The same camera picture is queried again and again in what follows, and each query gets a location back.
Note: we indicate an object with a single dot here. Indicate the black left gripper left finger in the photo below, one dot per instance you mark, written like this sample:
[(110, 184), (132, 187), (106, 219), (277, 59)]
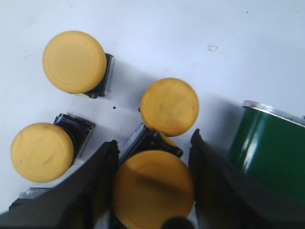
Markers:
[(77, 202)]

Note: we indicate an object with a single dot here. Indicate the green conveyor belt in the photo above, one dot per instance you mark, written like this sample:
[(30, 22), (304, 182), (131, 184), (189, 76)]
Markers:
[(270, 147)]

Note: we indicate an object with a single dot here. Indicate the push button bottom left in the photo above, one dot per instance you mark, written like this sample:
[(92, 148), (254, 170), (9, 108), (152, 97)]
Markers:
[(28, 195)]

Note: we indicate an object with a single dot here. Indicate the yellow mushroom push button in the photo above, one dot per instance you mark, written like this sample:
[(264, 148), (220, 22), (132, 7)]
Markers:
[(152, 184)]

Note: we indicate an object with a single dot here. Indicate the yellow push button top left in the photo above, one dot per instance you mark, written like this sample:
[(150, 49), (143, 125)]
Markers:
[(76, 63)]

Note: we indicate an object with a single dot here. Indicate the yellow push button centre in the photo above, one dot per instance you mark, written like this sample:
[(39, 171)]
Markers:
[(169, 106)]

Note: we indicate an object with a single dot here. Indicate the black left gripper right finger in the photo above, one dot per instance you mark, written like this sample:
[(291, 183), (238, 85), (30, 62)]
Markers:
[(227, 198)]

